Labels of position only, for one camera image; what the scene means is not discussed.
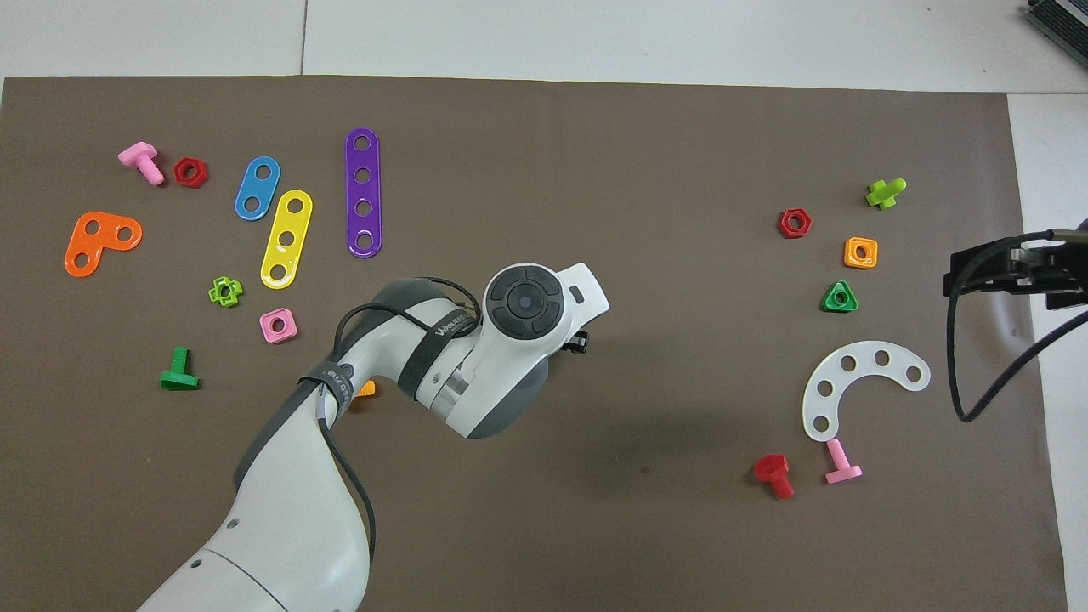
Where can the red hexagonal plastic nut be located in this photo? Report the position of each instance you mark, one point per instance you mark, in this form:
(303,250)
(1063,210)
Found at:
(783,224)
(178,172)

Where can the orange square plastic nut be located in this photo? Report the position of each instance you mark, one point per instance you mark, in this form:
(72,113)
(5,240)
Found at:
(849,252)

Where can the yellow three-hole plastic strip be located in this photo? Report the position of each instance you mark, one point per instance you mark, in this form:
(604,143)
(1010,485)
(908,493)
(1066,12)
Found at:
(291,223)

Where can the blue two-hole plastic strip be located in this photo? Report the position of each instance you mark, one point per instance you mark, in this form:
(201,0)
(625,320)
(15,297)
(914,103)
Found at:
(257,187)

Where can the dark green plastic bolt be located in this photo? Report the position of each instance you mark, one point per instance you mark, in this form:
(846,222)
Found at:
(179,365)

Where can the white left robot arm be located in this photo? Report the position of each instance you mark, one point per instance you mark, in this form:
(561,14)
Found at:
(280,510)

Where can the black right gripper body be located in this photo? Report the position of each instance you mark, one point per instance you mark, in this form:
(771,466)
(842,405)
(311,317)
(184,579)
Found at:
(1062,263)

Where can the orange angled three-hole plate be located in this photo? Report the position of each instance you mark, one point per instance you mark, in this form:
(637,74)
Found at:
(102,244)

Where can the purple four-hole plastic strip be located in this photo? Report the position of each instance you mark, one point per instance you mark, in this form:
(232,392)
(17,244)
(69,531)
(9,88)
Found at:
(363,191)

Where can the brown table mat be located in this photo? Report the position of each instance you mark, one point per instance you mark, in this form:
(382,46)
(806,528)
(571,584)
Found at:
(680,510)

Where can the pink square plastic nut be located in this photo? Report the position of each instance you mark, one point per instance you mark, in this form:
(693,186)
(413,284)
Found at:
(266,327)

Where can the red plastic bolt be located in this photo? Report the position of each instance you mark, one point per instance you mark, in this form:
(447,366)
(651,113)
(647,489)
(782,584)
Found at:
(772,467)

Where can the orange plastic bolt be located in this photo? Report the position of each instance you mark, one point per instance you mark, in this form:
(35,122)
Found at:
(367,389)

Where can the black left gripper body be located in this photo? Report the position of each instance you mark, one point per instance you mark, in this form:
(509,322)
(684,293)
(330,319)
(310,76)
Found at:
(579,342)

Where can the dark ribbed device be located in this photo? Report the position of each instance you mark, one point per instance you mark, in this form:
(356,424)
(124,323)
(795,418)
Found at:
(1062,24)

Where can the pink plastic bolt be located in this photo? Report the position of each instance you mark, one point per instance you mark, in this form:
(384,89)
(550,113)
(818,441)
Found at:
(140,156)
(841,463)

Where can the white curved five-hole strip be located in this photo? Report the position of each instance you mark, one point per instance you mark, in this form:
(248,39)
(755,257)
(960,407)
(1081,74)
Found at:
(864,357)

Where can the green triangular plastic nut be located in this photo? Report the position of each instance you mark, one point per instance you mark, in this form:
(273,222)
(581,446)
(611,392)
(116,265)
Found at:
(829,304)

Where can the light green cross-head bolt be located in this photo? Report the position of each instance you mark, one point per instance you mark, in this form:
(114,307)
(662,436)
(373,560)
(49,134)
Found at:
(884,194)

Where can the light green cross nut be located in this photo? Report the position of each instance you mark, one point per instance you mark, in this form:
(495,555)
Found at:
(213,294)

